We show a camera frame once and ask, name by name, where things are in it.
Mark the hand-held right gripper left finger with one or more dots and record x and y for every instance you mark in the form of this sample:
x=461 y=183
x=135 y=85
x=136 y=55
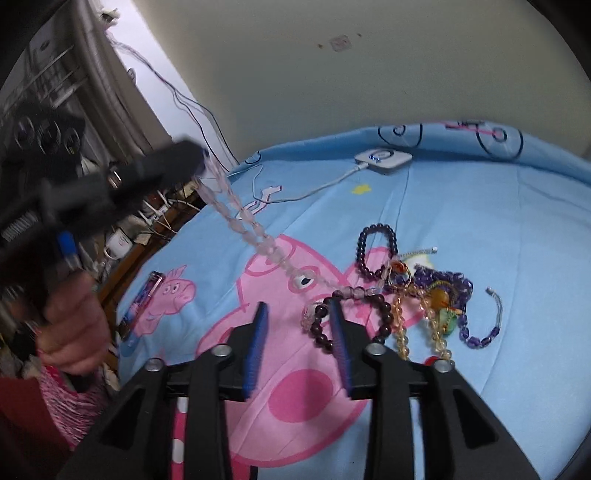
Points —
x=260 y=341

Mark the person's left hand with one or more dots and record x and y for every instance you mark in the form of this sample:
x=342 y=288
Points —
x=69 y=323

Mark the amber and green pendant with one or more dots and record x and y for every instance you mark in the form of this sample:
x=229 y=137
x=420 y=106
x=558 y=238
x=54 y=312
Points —
x=438 y=302

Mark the red bead charm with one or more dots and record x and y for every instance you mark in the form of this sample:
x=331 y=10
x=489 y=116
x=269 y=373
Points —
x=431 y=360

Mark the blue printed blanket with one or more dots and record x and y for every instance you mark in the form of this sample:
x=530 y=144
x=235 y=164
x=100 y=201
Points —
x=461 y=207

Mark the pink flat packet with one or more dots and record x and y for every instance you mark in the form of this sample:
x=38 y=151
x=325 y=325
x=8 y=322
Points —
x=143 y=297

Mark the pink patterned clothing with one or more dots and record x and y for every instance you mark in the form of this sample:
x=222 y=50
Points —
x=69 y=406

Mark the dark red cloth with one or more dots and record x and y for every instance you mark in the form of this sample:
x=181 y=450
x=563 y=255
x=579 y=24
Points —
x=18 y=424

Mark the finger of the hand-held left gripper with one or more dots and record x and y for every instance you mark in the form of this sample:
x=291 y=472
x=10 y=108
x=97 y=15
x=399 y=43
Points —
x=171 y=161

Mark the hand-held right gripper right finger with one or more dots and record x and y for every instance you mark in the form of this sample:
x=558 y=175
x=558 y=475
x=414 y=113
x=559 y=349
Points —
x=339 y=341

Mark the white mug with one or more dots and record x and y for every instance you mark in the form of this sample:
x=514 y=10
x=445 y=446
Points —
x=117 y=244

